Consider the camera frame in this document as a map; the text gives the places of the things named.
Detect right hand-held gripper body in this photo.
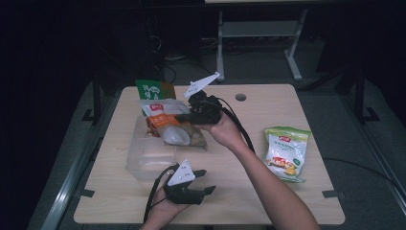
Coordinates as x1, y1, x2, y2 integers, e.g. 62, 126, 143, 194
183, 71, 224, 126

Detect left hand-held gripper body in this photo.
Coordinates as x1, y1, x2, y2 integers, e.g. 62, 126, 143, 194
163, 159, 206, 206

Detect orange and white food packet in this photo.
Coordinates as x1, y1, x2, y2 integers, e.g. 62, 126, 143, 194
139, 98, 209, 151

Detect clear plastic container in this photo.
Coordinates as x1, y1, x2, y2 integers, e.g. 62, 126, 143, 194
124, 111, 178, 182

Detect green seasoning packet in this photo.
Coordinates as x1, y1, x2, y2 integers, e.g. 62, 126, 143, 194
134, 79, 177, 138

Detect green and white food packet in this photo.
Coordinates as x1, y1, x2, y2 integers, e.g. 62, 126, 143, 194
262, 126, 312, 184

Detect person's right hand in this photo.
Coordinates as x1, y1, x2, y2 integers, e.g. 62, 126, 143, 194
193, 114, 247, 153

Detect person's left hand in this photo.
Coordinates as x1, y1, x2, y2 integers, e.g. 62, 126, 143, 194
140, 191, 192, 230

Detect black metal stand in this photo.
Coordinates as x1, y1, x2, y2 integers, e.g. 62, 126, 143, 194
351, 66, 381, 125
80, 72, 103, 125

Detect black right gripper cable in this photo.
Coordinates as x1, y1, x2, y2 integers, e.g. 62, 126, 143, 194
219, 97, 257, 154

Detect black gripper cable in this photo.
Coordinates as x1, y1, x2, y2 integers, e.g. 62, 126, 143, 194
143, 164, 180, 223
219, 97, 257, 154

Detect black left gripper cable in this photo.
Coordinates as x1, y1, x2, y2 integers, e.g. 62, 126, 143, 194
143, 164, 180, 223

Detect black floor cables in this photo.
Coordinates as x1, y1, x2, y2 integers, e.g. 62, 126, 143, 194
154, 34, 222, 86

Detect white metal table frame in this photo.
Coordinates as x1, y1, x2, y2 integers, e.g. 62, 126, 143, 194
215, 8, 309, 83

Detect long black cable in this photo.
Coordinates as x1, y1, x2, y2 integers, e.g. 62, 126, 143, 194
322, 157, 406, 194

